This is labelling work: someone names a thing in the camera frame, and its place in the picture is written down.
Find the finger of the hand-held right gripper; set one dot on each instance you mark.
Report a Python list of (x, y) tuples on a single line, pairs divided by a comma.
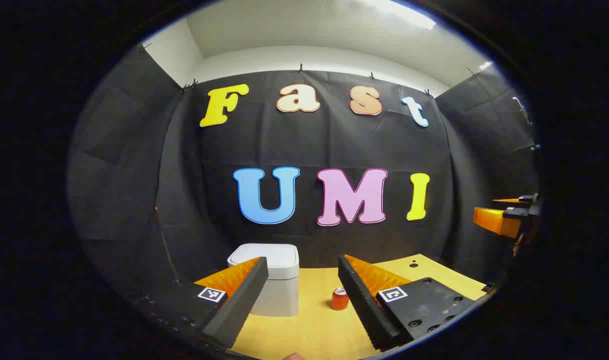
[(514, 201), (494, 220)]

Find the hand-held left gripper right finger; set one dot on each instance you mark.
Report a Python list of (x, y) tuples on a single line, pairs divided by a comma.
[(364, 305)]

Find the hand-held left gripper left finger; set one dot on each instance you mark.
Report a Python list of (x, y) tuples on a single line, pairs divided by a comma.
[(239, 305)]

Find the red pop can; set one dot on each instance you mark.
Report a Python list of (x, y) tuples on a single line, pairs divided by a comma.
[(338, 301)]

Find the white desktop garbage bin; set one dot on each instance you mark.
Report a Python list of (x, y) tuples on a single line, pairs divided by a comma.
[(279, 280)]

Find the wooden desktop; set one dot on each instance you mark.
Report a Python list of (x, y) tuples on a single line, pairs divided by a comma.
[(309, 330)]

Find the black backdrop cloth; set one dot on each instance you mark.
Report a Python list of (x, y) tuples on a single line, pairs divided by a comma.
[(184, 175)]

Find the ceiling light panel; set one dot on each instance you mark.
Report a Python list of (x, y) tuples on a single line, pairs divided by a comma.
[(404, 12)]

